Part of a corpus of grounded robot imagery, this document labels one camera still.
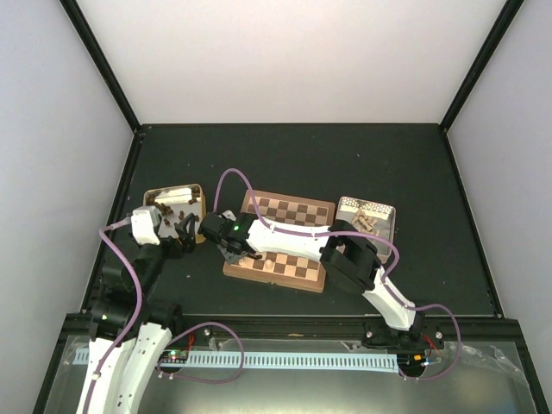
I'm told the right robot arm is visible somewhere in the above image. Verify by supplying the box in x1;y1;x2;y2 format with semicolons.
198;213;423;348

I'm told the second left white arm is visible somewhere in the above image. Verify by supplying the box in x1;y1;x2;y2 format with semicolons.
105;206;198;413

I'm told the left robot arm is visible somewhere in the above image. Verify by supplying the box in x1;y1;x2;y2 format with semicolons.
77;214;199;413

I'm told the gold tin with dark pieces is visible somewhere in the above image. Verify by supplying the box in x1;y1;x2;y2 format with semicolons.
143;184;206;238

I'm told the wooden chess board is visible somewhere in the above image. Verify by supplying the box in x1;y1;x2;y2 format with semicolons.
223;191;336;293

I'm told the pink tin with light pieces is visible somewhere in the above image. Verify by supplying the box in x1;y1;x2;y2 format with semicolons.
336;196;396;243

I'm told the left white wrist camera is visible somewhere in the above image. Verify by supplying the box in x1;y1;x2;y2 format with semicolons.
130;205;161;246

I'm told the purple cable loop front left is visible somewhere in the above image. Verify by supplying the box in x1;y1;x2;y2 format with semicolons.
155;322;245;384

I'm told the light blue cable duct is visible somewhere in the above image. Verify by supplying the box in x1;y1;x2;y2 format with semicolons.
72;348;400;373

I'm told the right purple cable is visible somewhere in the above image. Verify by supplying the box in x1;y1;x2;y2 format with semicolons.
215;167;465;383

